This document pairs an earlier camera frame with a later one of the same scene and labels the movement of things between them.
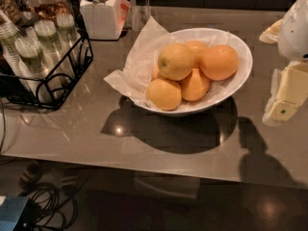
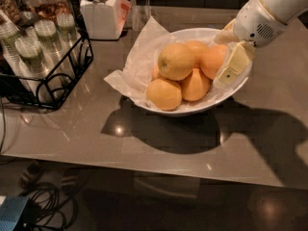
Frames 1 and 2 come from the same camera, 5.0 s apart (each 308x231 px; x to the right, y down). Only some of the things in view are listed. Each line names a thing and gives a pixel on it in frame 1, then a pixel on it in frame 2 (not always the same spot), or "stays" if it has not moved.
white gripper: (295, 33) to (256, 22)
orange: (165, 94) stays
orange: (218, 63) stays
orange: (197, 48) stays
